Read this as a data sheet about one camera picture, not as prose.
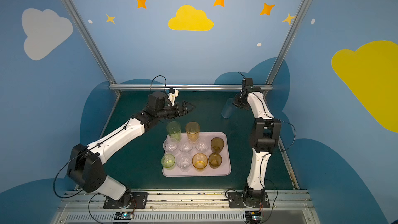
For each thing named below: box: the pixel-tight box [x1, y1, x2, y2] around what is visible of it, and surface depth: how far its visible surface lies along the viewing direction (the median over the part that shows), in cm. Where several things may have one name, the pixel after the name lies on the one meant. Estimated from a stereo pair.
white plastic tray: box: [162, 131, 232, 178], surface depth 87 cm
